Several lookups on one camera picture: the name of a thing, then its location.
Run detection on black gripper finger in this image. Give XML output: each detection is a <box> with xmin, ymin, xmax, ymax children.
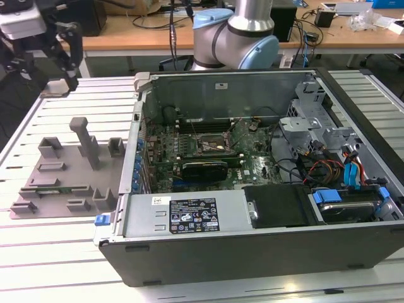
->
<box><xmin>44</xmin><ymin>22</ymin><xmax>85</xmax><ymax>92</ymax></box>
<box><xmin>0</xmin><ymin>39</ymin><xmax>35</xmax><ymax>81</ymax></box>

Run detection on CPU socket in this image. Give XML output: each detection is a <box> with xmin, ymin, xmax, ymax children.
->
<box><xmin>196</xmin><ymin>132</ymin><xmax>229</xmax><ymax>156</ymax></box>

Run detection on large black box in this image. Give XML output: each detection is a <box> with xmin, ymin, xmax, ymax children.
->
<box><xmin>78</xmin><ymin>0</ymin><xmax>104</xmax><ymax>37</ymax></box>

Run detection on brown cardboard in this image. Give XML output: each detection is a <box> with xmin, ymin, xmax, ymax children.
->
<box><xmin>104</xmin><ymin>0</ymin><xmax>179</xmax><ymax>17</ymax></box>

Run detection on black cylindrical component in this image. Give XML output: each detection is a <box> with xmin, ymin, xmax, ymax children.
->
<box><xmin>162</xmin><ymin>105</ymin><xmax>177</xmax><ymax>124</ymax></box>

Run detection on green RAM stick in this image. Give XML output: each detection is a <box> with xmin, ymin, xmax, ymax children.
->
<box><xmin>35</xmin><ymin>187</ymin><xmax>74</xmax><ymax>194</ymax></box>

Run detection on grey parts rack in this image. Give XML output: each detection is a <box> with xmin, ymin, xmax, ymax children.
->
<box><xmin>9</xmin><ymin>116</ymin><xmax>127</xmax><ymax>220</ymax></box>

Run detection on thin metal locking lever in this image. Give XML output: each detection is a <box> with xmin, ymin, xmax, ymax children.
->
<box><xmin>188</xmin><ymin>119</ymin><xmax>202</xmax><ymax>141</ymax></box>

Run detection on black graphics card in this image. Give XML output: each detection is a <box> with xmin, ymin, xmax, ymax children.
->
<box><xmin>181</xmin><ymin>160</ymin><xmax>229</xmax><ymax>182</ymax></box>

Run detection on grey power supply unit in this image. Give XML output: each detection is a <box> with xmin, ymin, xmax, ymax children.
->
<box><xmin>121</xmin><ymin>189</ymin><xmax>253</xmax><ymax>238</ymax></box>

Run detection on black power supply label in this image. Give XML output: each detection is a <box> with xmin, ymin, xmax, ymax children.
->
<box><xmin>169</xmin><ymin>198</ymin><xmax>219</xmax><ymax>235</ymax></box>

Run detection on black desktop tower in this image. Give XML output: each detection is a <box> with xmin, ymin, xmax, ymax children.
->
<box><xmin>270</xmin><ymin>5</ymin><xmax>299</xmax><ymax>44</ymax></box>

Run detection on white plug block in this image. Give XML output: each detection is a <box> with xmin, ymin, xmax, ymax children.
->
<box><xmin>279</xmin><ymin>52</ymin><xmax>295</xmax><ymax>69</ymax></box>

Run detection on green motherboard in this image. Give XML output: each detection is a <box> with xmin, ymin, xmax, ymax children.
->
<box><xmin>143</xmin><ymin>118</ymin><xmax>285</xmax><ymax>194</ymax></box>

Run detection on silver metal drive cage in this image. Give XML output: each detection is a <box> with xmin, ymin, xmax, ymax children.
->
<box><xmin>279</xmin><ymin>80</ymin><xmax>364</xmax><ymax>158</ymax></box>

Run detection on small black cube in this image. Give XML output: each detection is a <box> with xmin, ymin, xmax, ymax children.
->
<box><xmin>314</xmin><ymin>8</ymin><xmax>336</xmax><ymax>28</ymax></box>

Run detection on black plastic drive cover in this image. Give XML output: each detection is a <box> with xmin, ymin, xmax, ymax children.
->
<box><xmin>243</xmin><ymin>184</ymin><xmax>313</xmax><ymax>229</ymax></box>

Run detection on flat grey tray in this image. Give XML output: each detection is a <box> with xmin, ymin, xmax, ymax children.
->
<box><xmin>320</xmin><ymin>1</ymin><xmax>374</xmax><ymax>16</ymax></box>

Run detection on black grey PC case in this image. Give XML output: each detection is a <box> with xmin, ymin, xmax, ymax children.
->
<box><xmin>94</xmin><ymin>68</ymin><xmax>404</xmax><ymax>288</ymax></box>

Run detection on clear plastic bags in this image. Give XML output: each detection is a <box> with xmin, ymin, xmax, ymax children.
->
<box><xmin>347</xmin><ymin>8</ymin><xmax>384</xmax><ymax>32</ymax></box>

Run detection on hard disk in blue carrier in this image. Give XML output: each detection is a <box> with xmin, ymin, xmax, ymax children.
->
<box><xmin>311</xmin><ymin>188</ymin><xmax>381</xmax><ymax>225</ymax></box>

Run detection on blue box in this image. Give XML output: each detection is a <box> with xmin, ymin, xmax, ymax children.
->
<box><xmin>371</xmin><ymin>0</ymin><xmax>404</xmax><ymax>9</ymax></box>

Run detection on small white box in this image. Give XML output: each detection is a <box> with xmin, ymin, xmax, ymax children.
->
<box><xmin>387</xmin><ymin>18</ymin><xmax>404</xmax><ymax>35</ymax></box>

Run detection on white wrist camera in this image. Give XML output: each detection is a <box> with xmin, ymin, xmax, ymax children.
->
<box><xmin>0</xmin><ymin>6</ymin><xmax>49</xmax><ymax>41</ymax></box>

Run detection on black camera cable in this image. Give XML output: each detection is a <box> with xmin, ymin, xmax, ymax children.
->
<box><xmin>37</xmin><ymin>0</ymin><xmax>60</xmax><ymax>32</ymax></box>

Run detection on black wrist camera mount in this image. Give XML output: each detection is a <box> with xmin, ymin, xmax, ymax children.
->
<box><xmin>0</xmin><ymin>0</ymin><xmax>34</xmax><ymax>14</ymax></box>

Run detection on wooden desk with white frame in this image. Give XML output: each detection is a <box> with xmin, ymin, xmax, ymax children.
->
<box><xmin>59</xmin><ymin>6</ymin><xmax>404</xmax><ymax>78</ymax></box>

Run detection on grey case latch handle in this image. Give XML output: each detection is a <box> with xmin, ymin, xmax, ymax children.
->
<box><xmin>134</xmin><ymin>71</ymin><xmax>151</xmax><ymax>93</ymax></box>

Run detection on black hanging cable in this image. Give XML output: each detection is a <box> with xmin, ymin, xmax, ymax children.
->
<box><xmin>168</xmin><ymin>0</ymin><xmax>178</xmax><ymax>72</ymax></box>

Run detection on blue cable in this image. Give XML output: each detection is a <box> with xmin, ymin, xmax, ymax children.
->
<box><xmin>301</xmin><ymin>30</ymin><xmax>310</xmax><ymax>69</ymax></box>

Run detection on red yellow power wires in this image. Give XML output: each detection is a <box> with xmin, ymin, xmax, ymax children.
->
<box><xmin>302</xmin><ymin>158</ymin><xmax>345</xmax><ymax>184</ymax></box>

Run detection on orange data wire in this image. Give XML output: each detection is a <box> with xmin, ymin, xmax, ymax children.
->
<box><xmin>355</xmin><ymin>157</ymin><xmax>367</xmax><ymax>187</ymax></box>

